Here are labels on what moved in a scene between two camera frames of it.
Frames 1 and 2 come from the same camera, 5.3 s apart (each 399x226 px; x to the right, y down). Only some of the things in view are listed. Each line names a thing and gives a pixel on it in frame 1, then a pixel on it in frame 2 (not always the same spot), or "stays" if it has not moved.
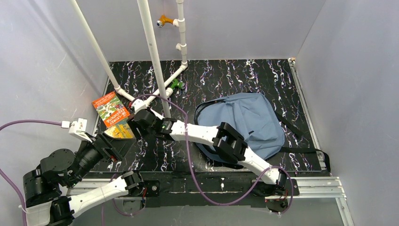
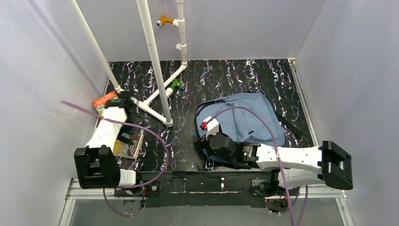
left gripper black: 106,145 to 123,103
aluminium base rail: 329,187 stays
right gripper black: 137,123 to 201,144
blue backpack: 251,117 stays
